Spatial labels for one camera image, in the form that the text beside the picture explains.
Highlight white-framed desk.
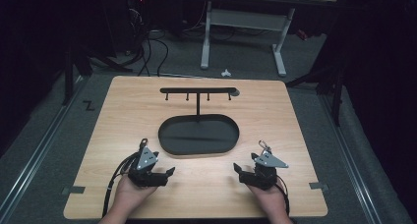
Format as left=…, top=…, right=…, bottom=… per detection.
left=199, top=0, right=338, bottom=78

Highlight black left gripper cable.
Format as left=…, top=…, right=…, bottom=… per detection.
left=101, top=151, right=141, bottom=218

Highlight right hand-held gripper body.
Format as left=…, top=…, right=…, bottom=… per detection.
left=241, top=151, right=290, bottom=191

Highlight person's left hand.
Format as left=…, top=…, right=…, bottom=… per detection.
left=111, top=174, right=159, bottom=216

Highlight silver carabiner keyring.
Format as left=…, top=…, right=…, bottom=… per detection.
left=257, top=139, right=273, bottom=156

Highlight black floor cables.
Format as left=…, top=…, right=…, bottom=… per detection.
left=124, top=27, right=171, bottom=79

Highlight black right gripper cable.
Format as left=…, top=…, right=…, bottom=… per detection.
left=274, top=174, right=292, bottom=217

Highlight black key rack with tray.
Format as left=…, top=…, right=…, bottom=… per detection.
left=157, top=86, right=241, bottom=156

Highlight person's right hand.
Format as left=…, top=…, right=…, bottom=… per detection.
left=247, top=183, right=290, bottom=219

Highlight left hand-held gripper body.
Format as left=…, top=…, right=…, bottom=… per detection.
left=127, top=146, right=169, bottom=188

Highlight metal floor rail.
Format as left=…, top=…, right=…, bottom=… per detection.
left=0, top=76, right=87, bottom=222
left=319, top=91, right=384, bottom=224

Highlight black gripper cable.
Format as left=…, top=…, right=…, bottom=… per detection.
left=101, top=151, right=141, bottom=218
left=274, top=174, right=292, bottom=217

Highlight dark metal stand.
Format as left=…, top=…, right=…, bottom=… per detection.
left=61, top=43, right=134, bottom=106
left=285, top=50, right=347, bottom=128

